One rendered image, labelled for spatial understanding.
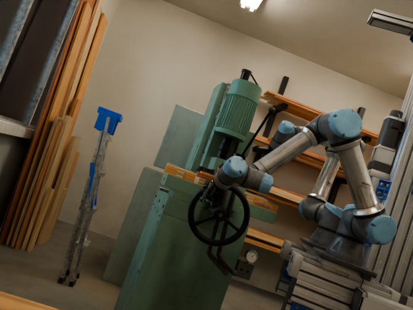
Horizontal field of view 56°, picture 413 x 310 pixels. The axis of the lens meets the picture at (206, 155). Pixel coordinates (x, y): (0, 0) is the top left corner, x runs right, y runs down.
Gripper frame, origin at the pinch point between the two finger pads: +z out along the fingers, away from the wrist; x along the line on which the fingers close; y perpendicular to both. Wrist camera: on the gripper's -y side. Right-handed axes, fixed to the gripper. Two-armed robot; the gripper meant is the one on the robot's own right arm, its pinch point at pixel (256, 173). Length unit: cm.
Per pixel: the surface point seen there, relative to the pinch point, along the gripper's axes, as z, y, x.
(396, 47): -66, -31, 221
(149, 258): 34, 0, -66
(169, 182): 4, -16, -52
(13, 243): 135, -110, -74
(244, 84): -40.8, -28.2, -5.7
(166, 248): 29, 2, -59
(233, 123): -23.1, -18.9, -14.1
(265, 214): 5.5, 21.7, -16.2
